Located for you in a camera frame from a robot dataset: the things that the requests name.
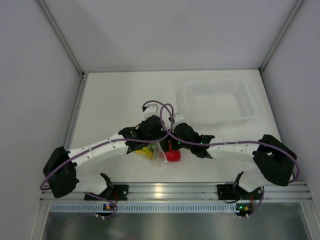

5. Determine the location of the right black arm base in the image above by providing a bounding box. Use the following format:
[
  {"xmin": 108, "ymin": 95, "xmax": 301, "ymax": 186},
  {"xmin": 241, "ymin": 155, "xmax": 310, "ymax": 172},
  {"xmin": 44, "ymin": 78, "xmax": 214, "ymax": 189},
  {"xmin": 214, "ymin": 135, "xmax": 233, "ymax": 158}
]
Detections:
[{"xmin": 217, "ymin": 184, "xmax": 247, "ymax": 203}]

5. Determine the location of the yellow fake banana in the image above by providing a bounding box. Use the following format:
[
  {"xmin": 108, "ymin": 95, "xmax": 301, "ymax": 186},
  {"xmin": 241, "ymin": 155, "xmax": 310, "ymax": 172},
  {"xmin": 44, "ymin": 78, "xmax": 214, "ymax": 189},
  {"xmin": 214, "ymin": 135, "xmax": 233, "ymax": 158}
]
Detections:
[{"xmin": 135, "ymin": 147, "xmax": 154, "ymax": 160}]

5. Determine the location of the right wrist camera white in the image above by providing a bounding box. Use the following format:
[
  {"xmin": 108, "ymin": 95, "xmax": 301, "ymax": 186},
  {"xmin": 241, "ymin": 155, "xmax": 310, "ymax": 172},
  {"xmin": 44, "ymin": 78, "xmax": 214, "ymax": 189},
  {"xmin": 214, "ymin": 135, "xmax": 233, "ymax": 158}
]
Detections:
[{"xmin": 168, "ymin": 112, "xmax": 185, "ymax": 125}]

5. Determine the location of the aluminium mounting rail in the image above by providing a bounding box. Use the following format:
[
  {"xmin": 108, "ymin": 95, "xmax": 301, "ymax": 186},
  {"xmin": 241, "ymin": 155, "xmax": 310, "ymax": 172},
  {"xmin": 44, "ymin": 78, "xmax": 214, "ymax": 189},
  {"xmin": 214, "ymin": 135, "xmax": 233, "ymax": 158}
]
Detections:
[{"xmin": 39, "ymin": 181, "xmax": 313, "ymax": 202}]

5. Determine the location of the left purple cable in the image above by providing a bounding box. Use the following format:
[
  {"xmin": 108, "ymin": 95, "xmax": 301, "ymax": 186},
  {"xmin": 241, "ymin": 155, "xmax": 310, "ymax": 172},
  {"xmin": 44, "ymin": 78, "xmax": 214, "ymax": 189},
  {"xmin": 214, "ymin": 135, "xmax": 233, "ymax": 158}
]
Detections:
[{"xmin": 39, "ymin": 100, "xmax": 175, "ymax": 220}]

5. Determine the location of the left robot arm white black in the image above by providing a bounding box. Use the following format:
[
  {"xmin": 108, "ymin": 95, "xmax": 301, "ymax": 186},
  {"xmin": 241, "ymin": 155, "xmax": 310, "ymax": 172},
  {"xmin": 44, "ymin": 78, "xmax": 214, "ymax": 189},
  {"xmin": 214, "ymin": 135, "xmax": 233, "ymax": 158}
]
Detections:
[{"xmin": 42, "ymin": 115, "xmax": 164, "ymax": 200}]

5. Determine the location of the left aluminium frame post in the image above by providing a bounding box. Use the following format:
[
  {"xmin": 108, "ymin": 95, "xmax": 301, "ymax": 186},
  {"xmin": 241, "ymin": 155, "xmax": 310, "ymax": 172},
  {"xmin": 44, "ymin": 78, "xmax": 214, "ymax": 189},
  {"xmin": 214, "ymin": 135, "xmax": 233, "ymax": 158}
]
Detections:
[{"xmin": 35, "ymin": 0, "xmax": 84, "ymax": 77}]

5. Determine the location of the red fake dragon fruit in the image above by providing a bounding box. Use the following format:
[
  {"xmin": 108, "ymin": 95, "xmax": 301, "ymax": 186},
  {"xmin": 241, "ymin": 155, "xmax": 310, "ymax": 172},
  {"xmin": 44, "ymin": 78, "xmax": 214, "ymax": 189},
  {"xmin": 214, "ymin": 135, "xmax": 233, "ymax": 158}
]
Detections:
[{"xmin": 164, "ymin": 141, "xmax": 181, "ymax": 163}]

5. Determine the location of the right aluminium frame post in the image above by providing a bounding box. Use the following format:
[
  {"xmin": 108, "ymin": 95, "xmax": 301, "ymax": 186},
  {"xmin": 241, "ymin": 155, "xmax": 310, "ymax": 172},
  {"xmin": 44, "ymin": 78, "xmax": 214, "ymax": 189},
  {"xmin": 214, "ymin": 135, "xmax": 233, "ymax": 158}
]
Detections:
[{"xmin": 258, "ymin": 0, "xmax": 306, "ymax": 74}]

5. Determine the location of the clear plastic basket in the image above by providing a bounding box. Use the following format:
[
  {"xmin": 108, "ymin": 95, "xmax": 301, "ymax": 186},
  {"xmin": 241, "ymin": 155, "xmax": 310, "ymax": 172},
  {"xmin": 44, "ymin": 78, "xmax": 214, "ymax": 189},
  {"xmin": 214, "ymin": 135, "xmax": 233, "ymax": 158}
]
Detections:
[{"xmin": 176, "ymin": 78, "xmax": 257, "ymax": 127}]

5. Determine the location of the white slotted cable duct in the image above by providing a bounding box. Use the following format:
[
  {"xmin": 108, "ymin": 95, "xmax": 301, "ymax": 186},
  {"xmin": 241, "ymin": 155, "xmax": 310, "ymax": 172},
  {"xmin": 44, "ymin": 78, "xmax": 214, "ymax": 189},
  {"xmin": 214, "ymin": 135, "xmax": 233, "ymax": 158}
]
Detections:
[{"xmin": 50, "ymin": 202, "xmax": 240, "ymax": 214}]

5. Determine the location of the clear zip top bag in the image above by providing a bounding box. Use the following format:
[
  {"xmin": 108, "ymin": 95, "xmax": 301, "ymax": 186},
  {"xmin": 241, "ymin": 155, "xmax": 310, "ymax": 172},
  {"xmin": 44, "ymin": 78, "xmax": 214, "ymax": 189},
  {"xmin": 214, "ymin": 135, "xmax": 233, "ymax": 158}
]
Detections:
[{"xmin": 135, "ymin": 142, "xmax": 168, "ymax": 165}]

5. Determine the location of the aluminium frame post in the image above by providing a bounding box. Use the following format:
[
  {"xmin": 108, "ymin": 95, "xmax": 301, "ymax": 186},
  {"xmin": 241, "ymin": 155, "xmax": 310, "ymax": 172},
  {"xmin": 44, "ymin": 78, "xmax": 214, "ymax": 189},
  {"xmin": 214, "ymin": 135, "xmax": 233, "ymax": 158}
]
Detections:
[
  {"xmin": 35, "ymin": 0, "xmax": 84, "ymax": 77},
  {"xmin": 258, "ymin": 0, "xmax": 306, "ymax": 74}
]

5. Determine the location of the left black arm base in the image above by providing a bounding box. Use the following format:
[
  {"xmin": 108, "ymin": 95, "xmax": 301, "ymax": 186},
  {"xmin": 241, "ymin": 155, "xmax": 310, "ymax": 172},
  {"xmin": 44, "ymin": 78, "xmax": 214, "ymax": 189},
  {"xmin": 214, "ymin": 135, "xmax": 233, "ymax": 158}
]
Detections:
[{"xmin": 90, "ymin": 184, "xmax": 129, "ymax": 201}]

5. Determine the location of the purple cable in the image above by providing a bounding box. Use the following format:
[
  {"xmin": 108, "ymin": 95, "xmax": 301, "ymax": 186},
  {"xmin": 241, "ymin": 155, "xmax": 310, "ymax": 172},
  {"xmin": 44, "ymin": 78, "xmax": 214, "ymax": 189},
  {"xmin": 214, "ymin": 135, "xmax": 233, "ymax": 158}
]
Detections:
[
  {"xmin": 159, "ymin": 102, "xmax": 301, "ymax": 218},
  {"xmin": 39, "ymin": 100, "xmax": 175, "ymax": 220}
]

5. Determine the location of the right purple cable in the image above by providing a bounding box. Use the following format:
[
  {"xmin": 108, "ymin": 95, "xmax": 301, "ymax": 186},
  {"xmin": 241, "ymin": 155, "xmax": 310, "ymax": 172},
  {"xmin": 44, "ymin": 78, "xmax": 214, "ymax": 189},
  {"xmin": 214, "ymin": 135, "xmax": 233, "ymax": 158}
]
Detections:
[{"xmin": 159, "ymin": 102, "xmax": 301, "ymax": 218}]

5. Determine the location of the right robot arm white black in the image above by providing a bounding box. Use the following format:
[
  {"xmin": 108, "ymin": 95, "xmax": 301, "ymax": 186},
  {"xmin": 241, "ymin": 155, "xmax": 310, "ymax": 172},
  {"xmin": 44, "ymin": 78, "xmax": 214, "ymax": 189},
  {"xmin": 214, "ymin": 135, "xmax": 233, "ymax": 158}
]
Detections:
[{"xmin": 162, "ymin": 122, "xmax": 297, "ymax": 199}]

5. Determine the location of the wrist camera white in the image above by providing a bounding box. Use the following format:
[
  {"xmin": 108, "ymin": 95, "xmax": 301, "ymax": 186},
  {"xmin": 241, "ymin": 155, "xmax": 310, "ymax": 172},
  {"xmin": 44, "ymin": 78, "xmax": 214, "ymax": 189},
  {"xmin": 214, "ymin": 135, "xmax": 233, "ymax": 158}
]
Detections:
[
  {"xmin": 142, "ymin": 104, "xmax": 159, "ymax": 121},
  {"xmin": 168, "ymin": 112, "xmax": 185, "ymax": 125}
]

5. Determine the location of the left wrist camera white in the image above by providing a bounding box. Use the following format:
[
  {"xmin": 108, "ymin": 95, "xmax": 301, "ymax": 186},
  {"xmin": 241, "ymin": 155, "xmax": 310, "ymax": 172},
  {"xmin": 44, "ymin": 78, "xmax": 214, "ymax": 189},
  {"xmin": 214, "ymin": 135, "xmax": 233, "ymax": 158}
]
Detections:
[{"xmin": 142, "ymin": 104, "xmax": 159, "ymax": 121}]

